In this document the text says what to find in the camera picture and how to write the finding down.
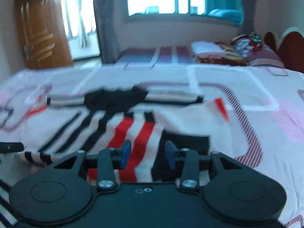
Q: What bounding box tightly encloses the red black white striped sweater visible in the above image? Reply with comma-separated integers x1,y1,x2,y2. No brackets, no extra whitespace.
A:
18,86,232,182

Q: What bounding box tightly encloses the pink white patterned bedspread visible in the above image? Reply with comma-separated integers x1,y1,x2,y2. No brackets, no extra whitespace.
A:
1,64,303,227

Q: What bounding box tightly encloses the brown wooden door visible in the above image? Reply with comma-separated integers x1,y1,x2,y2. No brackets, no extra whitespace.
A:
14,0,73,70

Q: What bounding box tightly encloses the red yellow folded blanket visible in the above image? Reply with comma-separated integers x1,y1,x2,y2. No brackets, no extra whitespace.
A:
193,42,248,67

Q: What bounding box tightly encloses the folded white towel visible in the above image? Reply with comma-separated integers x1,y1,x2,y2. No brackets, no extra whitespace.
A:
191,41,224,55

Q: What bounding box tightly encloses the patterned red white pillow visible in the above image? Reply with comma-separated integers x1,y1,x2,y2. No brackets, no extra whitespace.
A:
231,32,285,68

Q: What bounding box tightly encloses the red heart-shaped headboard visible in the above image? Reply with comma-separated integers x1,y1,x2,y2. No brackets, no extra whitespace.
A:
264,27,304,73

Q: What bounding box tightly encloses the grey curtain left of window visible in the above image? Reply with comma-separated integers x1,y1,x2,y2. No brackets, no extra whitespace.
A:
93,0,120,64

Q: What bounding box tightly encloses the grey curtain of window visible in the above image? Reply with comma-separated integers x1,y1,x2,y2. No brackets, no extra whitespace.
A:
241,0,257,34
93,0,120,64

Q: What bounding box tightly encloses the teal curtain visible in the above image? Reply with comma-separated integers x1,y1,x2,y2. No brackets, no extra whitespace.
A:
205,0,244,27

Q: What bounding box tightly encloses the white sheer balcony curtain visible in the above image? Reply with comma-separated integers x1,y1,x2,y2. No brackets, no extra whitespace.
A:
76,0,88,49

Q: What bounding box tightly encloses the grey curtain right of window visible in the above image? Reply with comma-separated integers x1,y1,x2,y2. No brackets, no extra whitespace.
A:
241,0,257,34

